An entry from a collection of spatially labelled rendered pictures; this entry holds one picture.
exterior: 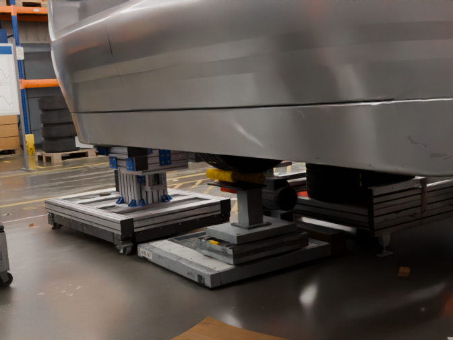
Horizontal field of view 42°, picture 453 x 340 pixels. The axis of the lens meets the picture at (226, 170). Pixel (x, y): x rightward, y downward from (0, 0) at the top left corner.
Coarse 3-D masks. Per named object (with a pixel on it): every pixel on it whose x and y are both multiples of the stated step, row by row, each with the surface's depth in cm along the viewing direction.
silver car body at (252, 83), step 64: (64, 0) 236; (128, 0) 262; (192, 0) 134; (256, 0) 120; (320, 0) 112; (384, 0) 109; (448, 0) 114; (64, 64) 212; (128, 64) 168; (192, 64) 141; (256, 64) 125; (320, 64) 116; (384, 64) 112; (448, 64) 115; (128, 128) 188; (192, 128) 154; (256, 128) 134; (320, 128) 121; (384, 128) 115; (448, 128) 117
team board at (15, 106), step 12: (0, 48) 848; (12, 48) 859; (0, 60) 850; (12, 60) 860; (0, 72) 851; (12, 72) 861; (0, 84) 852; (12, 84) 862; (0, 96) 853; (12, 96) 863; (0, 108) 854; (12, 108) 864; (24, 132) 876; (24, 144) 877; (24, 156) 881; (24, 168) 896
